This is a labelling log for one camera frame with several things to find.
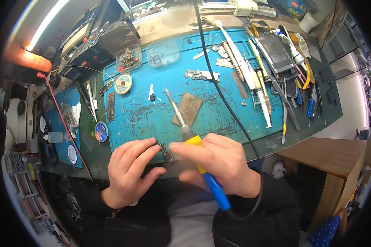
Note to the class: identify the person's right hand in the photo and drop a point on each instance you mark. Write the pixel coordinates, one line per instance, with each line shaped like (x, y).
(228, 169)

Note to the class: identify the person's left hand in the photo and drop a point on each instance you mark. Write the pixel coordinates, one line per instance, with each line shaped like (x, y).
(123, 176)

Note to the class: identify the yellow blue soldering iron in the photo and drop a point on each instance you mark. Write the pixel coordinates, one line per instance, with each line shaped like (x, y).
(215, 186)

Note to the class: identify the small black connector part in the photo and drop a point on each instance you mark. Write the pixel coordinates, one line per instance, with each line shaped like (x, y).
(167, 154)

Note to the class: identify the small white floor object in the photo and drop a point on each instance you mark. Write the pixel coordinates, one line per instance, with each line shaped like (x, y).
(278, 169)

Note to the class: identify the blue solder wick spool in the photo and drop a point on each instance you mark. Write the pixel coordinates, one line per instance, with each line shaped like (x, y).
(101, 132)

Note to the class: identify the round white lid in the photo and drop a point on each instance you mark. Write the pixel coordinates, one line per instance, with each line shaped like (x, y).
(72, 154)

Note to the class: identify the person's body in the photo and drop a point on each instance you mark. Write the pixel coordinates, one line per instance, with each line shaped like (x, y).
(191, 222)

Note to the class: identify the large blue work mat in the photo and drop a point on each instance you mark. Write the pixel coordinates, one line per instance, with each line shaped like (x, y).
(160, 123)

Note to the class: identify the narrow dark circuit board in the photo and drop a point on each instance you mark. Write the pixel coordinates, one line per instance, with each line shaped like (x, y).
(111, 106)

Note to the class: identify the brown worn cleaning pad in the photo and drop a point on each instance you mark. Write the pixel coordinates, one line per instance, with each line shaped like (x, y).
(190, 106)

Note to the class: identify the metal board holder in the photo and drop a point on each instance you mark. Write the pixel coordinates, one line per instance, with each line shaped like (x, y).
(68, 122)

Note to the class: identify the dark green table mat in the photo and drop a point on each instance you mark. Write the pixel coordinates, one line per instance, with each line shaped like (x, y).
(300, 135)

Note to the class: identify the clear white syringe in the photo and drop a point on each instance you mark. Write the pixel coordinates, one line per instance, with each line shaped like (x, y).
(262, 98)

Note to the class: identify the small white squeeze bottle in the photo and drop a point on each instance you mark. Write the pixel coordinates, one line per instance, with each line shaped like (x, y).
(54, 137)

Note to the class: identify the white tissue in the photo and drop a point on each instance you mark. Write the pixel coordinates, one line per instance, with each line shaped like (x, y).
(77, 111)

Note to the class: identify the small blue work mat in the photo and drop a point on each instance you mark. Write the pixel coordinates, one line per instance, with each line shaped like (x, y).
(58, 123)

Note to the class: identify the silver tweezers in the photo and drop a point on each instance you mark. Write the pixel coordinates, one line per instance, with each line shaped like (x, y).
(91, 98)

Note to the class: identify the flat metal blade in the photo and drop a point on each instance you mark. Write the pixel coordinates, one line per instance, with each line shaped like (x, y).
(239, 85)

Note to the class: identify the small white black part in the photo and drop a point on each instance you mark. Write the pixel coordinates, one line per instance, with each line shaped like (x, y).
(151, 92)

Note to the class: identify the long grey metal tool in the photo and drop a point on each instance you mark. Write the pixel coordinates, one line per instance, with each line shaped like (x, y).
(286, 102)

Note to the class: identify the black pen tool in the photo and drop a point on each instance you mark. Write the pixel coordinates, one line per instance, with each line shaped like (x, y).
(83, 95)

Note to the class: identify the yellow solder wick spool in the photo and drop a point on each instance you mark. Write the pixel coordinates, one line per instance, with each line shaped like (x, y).
(123, 84)

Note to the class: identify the shelf of small parts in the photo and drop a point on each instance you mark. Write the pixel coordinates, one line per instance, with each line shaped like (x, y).
(27, 185)

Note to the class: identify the grey flex connector assembly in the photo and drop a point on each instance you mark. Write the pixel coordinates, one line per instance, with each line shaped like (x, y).
(201, 75)

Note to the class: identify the wooden side cabinet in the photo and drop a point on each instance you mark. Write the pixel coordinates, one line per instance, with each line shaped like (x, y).
(327, 157)

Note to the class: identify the blue pry tool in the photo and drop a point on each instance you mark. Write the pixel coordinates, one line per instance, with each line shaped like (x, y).
(311, 109)

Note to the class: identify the silver copper tipped tool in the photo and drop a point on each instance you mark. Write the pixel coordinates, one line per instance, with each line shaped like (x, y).
(232, 60)

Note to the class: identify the black spudger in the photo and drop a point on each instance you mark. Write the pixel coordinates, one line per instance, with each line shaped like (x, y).
(319, 97)

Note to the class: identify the clear box of screws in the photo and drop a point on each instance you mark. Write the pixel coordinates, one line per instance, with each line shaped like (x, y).
(129, 58)

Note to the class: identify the white microscope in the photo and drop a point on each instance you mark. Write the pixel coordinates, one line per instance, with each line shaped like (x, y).
(18, 117)

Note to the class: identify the opened smartphone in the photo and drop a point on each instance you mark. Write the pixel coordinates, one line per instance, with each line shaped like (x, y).
(275, 55)

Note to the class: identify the empty clear plastic box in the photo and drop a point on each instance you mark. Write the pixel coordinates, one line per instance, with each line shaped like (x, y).
(162, 54)

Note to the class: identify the white glue tube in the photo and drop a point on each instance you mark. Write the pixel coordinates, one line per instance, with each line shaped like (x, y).
(293, 51)

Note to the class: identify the black bench power station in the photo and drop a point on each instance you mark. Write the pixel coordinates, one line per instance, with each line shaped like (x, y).
(102, 40)

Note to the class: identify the orange desk lamp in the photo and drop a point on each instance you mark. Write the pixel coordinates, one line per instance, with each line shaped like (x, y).
(27, 60)

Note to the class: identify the white hot air device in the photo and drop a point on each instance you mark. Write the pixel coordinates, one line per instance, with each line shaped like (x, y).
(244, 6)

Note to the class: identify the white cup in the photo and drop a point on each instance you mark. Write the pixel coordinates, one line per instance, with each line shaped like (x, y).
(308, 22)

